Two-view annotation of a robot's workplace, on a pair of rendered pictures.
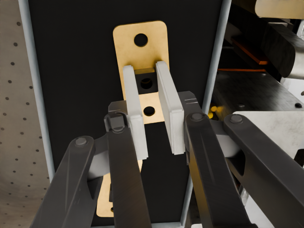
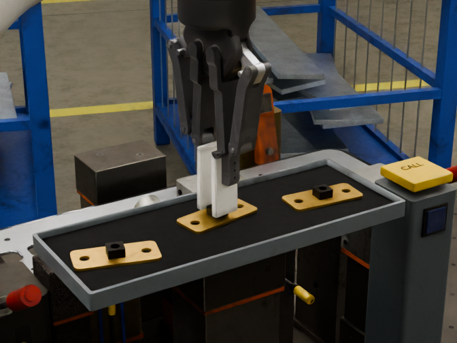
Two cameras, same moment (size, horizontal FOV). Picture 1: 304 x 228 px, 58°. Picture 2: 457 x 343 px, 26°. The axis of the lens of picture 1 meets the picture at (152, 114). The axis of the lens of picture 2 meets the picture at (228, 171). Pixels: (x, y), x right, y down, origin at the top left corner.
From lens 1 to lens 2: 0.90 m
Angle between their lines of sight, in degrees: 46
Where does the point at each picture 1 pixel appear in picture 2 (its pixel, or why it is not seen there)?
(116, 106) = (226, 180)
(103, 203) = (345, 196)
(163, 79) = (200, 183)
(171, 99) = (199, 159)
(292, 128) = not seen: hidden behind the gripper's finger
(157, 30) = (183, 220)
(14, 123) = not seen: outside the picture
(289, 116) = (191, 186)
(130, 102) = (213, 169)
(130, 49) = (204, 224)
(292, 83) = not seen: hidden behind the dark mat
